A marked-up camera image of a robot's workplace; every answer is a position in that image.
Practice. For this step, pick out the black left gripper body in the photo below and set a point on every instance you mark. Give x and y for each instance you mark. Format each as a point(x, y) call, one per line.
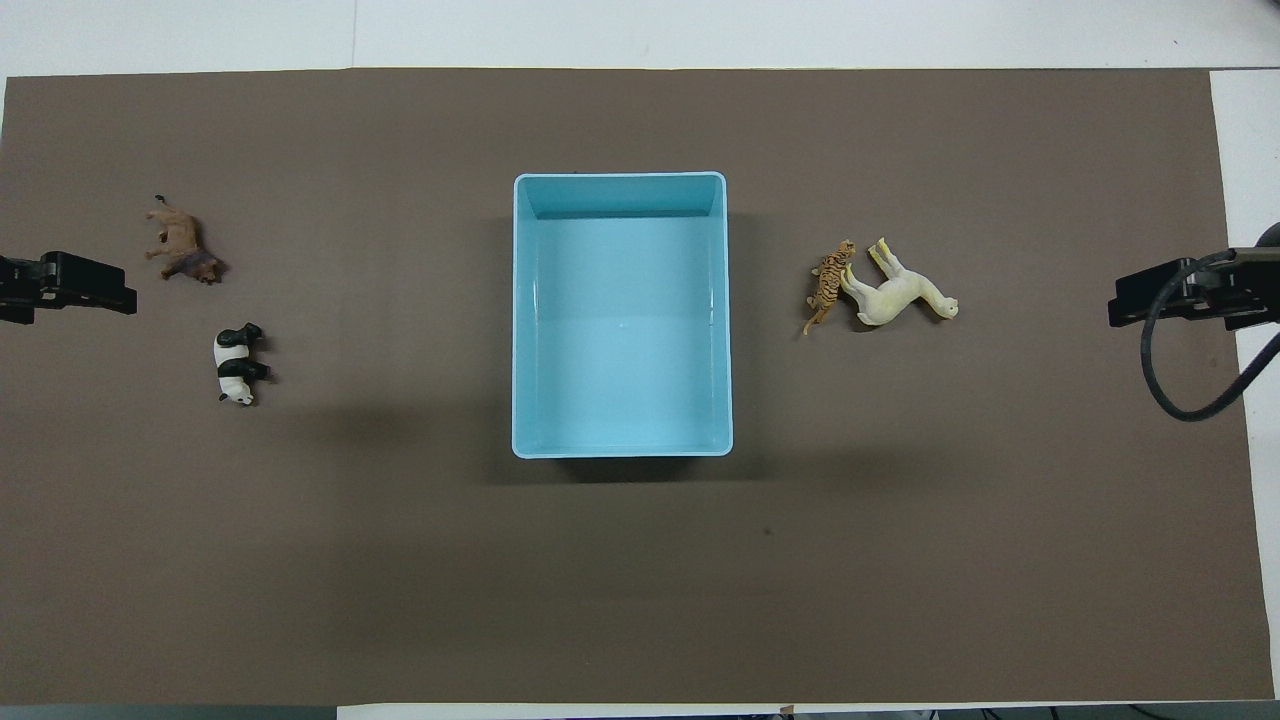
point(50, 280)

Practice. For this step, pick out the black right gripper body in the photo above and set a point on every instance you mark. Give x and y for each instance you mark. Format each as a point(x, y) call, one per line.
point(1215, 295)

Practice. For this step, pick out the brown lion toy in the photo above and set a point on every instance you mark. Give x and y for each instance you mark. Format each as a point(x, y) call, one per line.
point(183, 245)

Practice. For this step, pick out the black and white panda toy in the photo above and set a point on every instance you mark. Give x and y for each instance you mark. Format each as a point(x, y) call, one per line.
point(235, 368)

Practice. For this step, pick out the cream llama toy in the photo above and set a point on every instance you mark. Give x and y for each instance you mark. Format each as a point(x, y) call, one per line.
point(895, 298)

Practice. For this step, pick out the orange striped tiger toy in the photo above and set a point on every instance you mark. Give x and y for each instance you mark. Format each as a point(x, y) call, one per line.
point(829, 280)

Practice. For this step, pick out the light blue storage box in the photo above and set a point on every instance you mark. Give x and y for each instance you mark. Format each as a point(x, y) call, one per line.
point(620, 330)

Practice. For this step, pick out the brown paper table mat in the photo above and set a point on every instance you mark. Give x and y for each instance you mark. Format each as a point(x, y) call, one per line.
point(400, 580)

